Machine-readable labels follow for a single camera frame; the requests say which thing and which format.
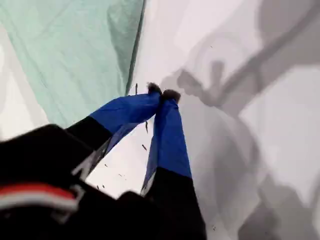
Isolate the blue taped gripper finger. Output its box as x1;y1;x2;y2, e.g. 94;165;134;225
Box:
64;83;162;180
140;89;207;240

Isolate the pale green T-shirt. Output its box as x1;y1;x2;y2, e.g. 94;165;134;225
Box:
0;0;147;130

